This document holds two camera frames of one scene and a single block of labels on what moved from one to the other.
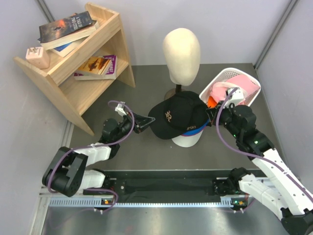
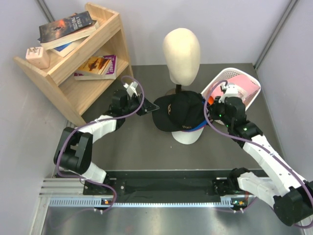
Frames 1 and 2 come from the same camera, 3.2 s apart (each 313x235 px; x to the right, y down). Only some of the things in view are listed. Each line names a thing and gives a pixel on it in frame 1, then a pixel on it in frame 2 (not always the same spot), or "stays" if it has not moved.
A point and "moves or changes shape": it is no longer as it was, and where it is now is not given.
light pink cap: [248, 86] stays
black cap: [181, 112] moves or changes shape
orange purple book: [93, 68] stays
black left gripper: [140, 121] → [146, 106]
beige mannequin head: [182, 48] stays
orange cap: [211, 102] stays
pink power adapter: [37, 57] stays
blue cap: [198, 130] → [205, 123]
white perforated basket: [225, 75] stays
